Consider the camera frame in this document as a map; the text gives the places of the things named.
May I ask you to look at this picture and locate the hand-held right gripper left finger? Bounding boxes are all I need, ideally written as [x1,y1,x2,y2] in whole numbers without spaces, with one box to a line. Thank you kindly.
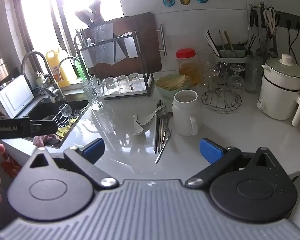
[29,138,119,190]

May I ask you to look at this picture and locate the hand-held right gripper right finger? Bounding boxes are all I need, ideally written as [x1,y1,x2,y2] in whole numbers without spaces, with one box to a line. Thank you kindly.
[185,138,274,188]

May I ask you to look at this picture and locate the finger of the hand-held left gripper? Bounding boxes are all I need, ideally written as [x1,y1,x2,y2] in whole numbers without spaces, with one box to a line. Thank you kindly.
[30,120,58,136]

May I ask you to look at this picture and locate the white ceramic mug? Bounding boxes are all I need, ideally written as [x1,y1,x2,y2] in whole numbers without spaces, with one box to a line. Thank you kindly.
[172,90,199,137]

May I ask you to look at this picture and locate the metal fork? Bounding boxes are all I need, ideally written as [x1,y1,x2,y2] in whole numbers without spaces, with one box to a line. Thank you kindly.
[155,127,172,164]

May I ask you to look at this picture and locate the white ceramic spoon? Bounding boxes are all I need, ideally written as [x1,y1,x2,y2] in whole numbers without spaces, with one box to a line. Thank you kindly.
[131,114,144,136]
[136,104,167,126]

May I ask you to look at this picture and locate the wooden chopstick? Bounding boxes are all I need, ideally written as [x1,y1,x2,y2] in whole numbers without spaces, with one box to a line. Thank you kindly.
[159,117,164,152]

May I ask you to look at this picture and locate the metal spoon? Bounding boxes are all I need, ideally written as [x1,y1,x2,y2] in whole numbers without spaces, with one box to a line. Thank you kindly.
[157,111,173,153]

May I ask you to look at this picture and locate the set of hanging kitchen utensils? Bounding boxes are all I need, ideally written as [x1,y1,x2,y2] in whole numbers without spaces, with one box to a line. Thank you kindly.
[247,9,278,58]

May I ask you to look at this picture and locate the pink rag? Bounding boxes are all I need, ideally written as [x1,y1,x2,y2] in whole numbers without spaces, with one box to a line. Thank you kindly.
[32,134,59,147]

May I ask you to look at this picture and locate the black kitchen sink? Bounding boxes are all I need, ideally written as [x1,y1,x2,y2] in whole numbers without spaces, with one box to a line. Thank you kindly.
[22,97,90,149]

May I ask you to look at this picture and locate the yellow cloth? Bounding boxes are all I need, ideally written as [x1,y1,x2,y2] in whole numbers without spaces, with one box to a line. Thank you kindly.
[57,116,78,138]

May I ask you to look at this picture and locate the small glass cup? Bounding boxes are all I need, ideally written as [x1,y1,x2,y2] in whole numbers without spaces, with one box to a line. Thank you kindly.
[58,102,72,117]

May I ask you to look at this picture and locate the red printed bag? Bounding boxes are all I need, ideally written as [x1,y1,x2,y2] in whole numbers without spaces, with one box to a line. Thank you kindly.
[0,150,22,173]

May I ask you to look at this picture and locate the white plastic board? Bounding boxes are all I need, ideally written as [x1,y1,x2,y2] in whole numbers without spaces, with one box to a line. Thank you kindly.
[0,74,35,118]

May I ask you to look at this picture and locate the textured glass mug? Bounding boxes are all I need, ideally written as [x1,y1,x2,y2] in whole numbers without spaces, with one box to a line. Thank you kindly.
[81,75,105,111]

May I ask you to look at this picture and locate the yellow oil bottle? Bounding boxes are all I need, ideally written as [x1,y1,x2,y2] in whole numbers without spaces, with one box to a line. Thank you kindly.
[45,49,77,87]

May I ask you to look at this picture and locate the white drip tray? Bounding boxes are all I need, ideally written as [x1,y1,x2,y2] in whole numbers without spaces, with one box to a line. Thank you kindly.
[101,85,150,99]

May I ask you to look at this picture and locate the green bottle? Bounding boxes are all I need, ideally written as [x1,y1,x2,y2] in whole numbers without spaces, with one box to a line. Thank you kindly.
[74,57,88,78]

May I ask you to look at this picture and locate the tall metal faucet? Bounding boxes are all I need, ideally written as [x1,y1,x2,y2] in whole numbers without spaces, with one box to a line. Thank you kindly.
[21,51,67,102]

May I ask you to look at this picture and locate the green plastic basket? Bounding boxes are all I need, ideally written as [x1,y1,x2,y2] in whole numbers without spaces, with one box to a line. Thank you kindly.
[154,74,191,98]

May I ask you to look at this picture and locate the crystal footed glass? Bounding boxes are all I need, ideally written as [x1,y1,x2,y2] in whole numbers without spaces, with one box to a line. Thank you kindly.
[227,64,245,92]
[207,62,227,85]

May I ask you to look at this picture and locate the dried noodles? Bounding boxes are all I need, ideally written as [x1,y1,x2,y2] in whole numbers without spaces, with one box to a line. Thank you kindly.
[156,75,188,90]

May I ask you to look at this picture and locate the white chopping board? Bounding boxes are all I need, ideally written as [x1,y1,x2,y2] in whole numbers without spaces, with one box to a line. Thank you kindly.
[122,32,138,59]
[79,44,97,68]

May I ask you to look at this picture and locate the tall clear glass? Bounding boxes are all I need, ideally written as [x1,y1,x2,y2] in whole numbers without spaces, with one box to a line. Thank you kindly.
[197,51,217,85]

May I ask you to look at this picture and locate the black dish rack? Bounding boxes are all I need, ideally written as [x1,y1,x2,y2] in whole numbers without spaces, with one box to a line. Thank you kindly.
[74,22,152,98]

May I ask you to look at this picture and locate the textured glass pitcher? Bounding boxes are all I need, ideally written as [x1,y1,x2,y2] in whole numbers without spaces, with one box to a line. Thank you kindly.
[244,54,263,93]

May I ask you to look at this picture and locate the plastic jar red lid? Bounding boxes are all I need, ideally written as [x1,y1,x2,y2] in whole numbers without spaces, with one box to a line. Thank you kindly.
[176,49,200,87]

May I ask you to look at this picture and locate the white electric pot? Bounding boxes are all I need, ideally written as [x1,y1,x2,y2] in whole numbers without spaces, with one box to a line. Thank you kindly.
[256,54,300,127]

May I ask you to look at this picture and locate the textured glass board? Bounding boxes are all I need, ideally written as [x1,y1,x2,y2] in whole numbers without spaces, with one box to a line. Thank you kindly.
[94,23,115,65]

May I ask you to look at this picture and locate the bundle of assorted chopsticks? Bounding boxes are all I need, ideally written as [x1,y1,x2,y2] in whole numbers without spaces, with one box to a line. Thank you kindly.
[204,29,257,58]

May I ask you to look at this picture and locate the window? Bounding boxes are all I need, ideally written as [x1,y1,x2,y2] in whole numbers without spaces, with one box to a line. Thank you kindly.
[11,0,125,88]

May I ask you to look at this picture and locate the wooden cutting board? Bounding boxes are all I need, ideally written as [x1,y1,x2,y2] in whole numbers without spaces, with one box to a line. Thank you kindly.
[86,12,167,81]

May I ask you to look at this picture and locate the metal wire cup rack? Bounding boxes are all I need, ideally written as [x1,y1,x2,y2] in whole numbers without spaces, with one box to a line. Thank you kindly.
[201,62,242,112]

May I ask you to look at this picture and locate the black power cable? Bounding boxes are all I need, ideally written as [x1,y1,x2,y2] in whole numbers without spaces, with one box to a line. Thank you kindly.
[285,26,299,55]

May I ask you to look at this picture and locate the white handled kitchen scissors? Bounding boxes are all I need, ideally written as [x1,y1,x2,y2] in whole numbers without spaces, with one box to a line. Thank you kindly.
[264,7,277,35]

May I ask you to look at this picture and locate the black wall power strip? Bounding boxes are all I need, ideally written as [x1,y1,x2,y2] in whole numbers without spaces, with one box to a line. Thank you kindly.
[274,10,300,32]

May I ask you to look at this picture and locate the metal wall hook rack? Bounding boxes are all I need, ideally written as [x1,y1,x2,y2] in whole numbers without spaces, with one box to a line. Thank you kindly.
[249,2,277,12]

